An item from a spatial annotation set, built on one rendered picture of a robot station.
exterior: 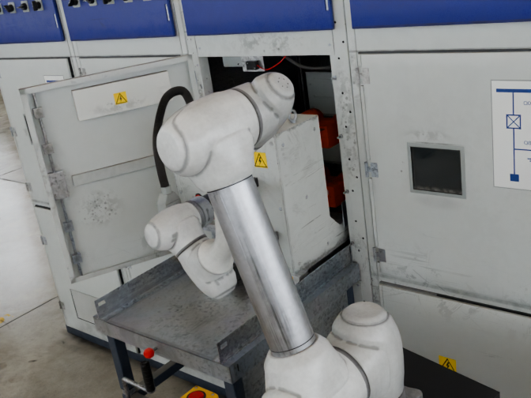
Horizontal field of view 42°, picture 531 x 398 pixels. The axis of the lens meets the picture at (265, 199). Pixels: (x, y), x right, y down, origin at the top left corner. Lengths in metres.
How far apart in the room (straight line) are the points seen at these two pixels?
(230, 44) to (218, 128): 1.14
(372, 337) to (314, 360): 0.17
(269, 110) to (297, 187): 0.77
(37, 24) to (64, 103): 0.80
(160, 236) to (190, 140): 0.59
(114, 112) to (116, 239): 0.49
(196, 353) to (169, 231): 0.40
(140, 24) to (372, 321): 1.60
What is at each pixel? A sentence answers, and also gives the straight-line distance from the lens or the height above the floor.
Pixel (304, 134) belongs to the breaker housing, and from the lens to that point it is 2.18.
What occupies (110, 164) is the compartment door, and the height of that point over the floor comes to 1.24.
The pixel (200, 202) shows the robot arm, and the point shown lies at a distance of 1.96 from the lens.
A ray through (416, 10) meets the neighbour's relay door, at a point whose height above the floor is 1.69.
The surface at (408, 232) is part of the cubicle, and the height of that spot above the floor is 1.01.
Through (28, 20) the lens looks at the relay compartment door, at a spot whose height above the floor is 1.75.
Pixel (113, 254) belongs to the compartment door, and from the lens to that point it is 2.72.
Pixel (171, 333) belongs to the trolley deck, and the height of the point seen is 0.85.
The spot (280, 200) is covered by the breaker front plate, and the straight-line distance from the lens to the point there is 2.14.
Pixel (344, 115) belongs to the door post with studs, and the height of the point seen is 1.38.
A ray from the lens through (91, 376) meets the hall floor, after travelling 3.73.
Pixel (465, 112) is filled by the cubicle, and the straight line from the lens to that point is 2.01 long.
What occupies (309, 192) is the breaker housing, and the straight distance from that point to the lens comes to 2.22.
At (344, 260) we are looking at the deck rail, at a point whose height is 0.88.
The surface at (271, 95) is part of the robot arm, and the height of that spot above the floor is 1.63.
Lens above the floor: 1.93
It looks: 20 degrees down
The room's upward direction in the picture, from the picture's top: 9 degrees counter-clockwise
